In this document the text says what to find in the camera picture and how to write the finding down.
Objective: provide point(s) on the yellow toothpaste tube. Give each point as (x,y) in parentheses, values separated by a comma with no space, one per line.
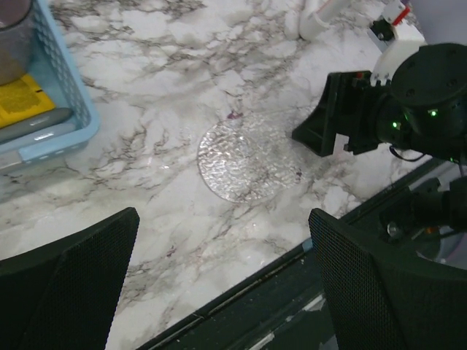
(23,99)

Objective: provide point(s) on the white pvc pipe frame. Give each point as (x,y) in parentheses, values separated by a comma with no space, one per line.
(316,16)

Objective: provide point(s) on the blue plastic basket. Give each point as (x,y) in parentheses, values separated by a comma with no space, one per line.
(54,70)

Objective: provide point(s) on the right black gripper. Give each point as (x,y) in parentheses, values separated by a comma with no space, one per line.
(373,115)

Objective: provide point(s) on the clear textured round tray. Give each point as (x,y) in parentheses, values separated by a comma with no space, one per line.
(249,157)

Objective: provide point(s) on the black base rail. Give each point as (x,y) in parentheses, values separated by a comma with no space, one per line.
(283,306)

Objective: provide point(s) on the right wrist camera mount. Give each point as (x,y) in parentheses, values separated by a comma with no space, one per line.
(396,39)

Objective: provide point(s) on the purple translucent cup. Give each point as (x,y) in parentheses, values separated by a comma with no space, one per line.
(17,29)

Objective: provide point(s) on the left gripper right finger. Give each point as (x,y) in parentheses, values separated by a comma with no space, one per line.
(380,297)

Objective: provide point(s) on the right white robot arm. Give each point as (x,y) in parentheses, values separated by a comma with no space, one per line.
(422,109)

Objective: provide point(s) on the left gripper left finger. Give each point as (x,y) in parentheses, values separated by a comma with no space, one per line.
(64,295)

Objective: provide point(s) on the grey toothbrush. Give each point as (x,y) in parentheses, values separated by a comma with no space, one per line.
(35,123)

